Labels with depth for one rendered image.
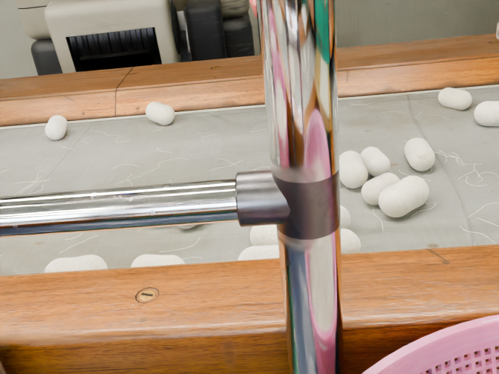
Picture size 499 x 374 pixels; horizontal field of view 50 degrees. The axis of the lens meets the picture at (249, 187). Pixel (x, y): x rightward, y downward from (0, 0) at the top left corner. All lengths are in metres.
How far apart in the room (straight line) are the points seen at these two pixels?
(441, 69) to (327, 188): 0.44
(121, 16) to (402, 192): 0.76
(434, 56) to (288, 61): 0.47
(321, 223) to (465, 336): 0.09
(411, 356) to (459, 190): 0.19
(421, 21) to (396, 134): 2.18
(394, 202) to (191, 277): 0.14
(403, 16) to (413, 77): 2.03
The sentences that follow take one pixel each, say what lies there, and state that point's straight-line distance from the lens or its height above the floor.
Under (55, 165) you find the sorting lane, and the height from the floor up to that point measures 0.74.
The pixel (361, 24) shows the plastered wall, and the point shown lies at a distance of 2.57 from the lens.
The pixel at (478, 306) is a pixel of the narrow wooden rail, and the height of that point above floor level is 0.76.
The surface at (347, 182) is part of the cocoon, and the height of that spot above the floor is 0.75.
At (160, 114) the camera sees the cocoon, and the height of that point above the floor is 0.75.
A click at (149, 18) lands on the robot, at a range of 1.02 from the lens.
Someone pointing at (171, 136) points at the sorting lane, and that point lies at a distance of 0.52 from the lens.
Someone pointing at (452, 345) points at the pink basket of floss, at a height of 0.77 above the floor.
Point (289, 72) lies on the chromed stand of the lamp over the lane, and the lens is 0.16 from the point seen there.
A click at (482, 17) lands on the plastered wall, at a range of 2.75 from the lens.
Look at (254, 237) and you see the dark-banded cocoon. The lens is 0.32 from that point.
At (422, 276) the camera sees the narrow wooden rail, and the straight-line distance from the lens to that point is 0.27.
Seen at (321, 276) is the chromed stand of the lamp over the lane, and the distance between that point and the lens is 0.19.
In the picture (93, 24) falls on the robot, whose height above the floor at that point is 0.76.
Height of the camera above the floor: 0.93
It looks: 28 degrees down
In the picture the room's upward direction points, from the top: 7 degrees counter-clockwise
